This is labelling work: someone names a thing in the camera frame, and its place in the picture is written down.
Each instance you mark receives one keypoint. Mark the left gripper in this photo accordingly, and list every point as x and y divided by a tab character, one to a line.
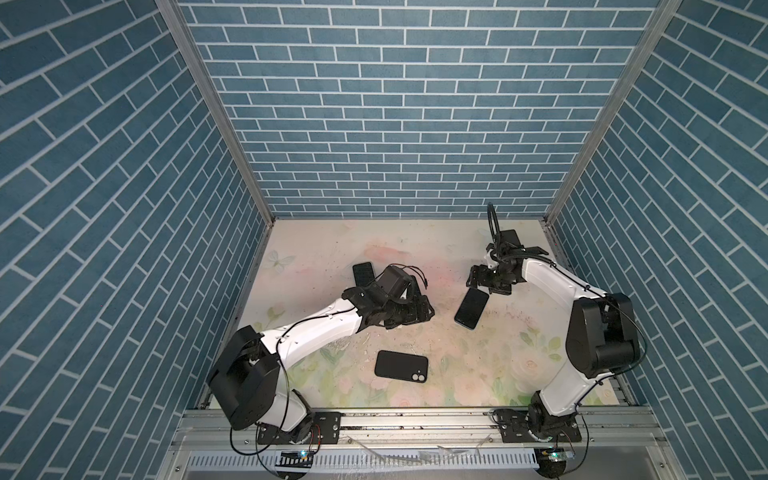
414	315

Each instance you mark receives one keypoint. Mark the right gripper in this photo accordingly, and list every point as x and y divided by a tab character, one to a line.
477	274

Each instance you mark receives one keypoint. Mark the light blue phone case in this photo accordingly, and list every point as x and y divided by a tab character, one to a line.
363	274

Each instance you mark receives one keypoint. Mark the black phone case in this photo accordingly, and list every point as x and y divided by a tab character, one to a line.
401	366

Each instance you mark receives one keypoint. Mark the blue-edged black phone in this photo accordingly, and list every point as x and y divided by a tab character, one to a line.
471	308

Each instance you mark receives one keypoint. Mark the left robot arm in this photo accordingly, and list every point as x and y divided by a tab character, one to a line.
249	379

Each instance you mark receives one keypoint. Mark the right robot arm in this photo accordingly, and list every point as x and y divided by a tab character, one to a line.
603	339

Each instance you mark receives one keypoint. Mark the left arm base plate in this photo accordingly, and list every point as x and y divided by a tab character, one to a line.
312	427

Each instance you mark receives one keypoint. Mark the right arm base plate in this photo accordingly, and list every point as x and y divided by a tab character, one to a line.
535	425

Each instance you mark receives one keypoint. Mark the white slotted cable duct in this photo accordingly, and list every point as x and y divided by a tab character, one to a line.
358	460

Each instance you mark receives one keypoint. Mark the aluminium front rail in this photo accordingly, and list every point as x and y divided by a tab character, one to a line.
471	427

